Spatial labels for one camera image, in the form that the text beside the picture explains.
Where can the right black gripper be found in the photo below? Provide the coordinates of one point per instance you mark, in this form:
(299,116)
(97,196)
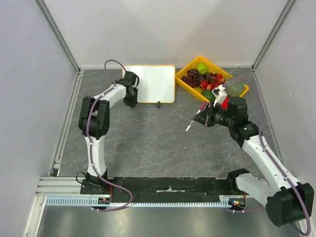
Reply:
(208,117)

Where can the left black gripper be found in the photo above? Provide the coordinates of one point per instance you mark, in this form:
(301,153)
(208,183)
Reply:
(133,103)

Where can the orange framed whiteboard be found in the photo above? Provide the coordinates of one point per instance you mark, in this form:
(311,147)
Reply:
(157,83)

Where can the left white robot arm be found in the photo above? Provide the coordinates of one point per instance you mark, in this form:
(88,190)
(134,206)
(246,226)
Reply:
(94,122)

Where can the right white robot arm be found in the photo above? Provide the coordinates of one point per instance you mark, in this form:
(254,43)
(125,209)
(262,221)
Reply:
(284,197)

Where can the green lime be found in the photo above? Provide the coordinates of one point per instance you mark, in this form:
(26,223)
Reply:
(208,95)

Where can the red apple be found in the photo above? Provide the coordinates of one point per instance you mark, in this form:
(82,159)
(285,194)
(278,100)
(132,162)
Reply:
(224,104)

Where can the yellow plastic tray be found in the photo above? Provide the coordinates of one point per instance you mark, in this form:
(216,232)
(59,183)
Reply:
(196,92)

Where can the red cherry pile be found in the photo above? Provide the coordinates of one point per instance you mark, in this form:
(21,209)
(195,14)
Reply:
(209,81)

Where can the purple grape bunch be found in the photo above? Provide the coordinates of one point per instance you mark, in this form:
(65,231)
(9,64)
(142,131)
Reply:
(193,78)

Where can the netted green melon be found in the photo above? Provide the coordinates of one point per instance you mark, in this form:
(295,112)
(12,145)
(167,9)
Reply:
(235,88)

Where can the green apple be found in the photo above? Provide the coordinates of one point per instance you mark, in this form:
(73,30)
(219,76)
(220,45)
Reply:
(202,68)

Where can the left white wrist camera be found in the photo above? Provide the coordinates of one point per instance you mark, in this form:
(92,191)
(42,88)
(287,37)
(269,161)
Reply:
(132,78)

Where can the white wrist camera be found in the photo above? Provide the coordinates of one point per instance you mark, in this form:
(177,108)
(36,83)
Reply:
(132,78)
(220,95)

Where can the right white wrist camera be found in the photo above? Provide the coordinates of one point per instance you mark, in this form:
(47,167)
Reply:
(220,95)

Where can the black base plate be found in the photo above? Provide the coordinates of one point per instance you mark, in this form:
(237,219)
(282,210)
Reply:
(174,190)

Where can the light blue cable duct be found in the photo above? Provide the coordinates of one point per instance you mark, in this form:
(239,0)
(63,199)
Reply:
(224,202)

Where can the left aluminium frame post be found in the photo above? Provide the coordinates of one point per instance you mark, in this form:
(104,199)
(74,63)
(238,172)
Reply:
(57,33)

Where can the aluminium frame post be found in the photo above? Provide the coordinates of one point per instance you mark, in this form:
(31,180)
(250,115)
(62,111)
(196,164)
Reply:
(57,33)
(273,33)

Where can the right aluminium frame post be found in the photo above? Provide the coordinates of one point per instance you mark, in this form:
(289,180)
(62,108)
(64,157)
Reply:
(273,33)

